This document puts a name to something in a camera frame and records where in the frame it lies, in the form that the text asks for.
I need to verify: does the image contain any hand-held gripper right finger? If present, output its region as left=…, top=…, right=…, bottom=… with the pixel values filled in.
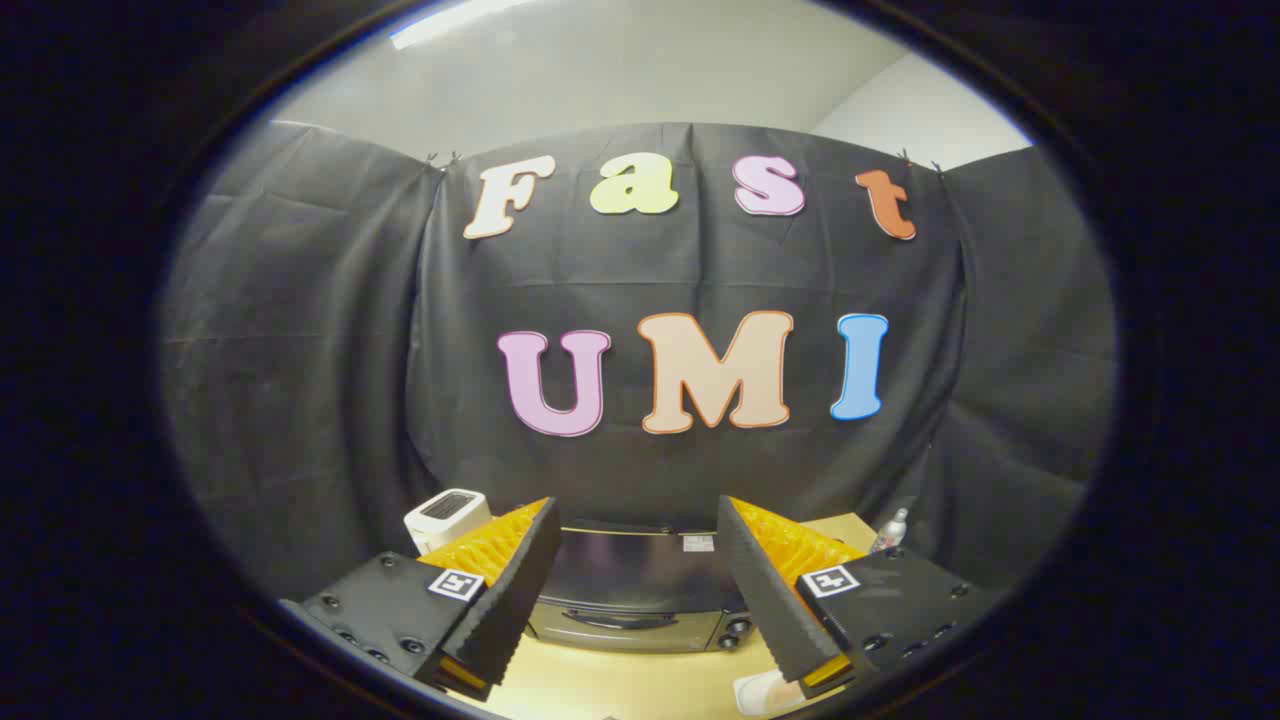
left=716, top=495, right=1001, bottom=698

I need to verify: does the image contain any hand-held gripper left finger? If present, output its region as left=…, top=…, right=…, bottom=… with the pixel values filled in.
left=280, top=497, right=563, bottom=701

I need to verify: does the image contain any black toaster oven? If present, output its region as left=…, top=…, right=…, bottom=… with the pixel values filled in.
left=525, top=520, right=757, bottom=656

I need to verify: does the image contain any white bread toaster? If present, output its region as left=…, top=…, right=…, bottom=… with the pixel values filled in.
left=403, top=488, right=493, bottom=556

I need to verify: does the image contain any white square plate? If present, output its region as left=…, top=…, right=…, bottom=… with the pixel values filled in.
left=733, top=670, right=809, bottom=717

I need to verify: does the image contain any pink and white bottle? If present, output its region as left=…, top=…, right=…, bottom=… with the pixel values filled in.
left=870, top=507, right=911, bottom=556

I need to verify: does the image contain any black backdrop cloth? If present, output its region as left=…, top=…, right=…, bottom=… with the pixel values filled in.
left=160, top=120, right=1119, bottom=603

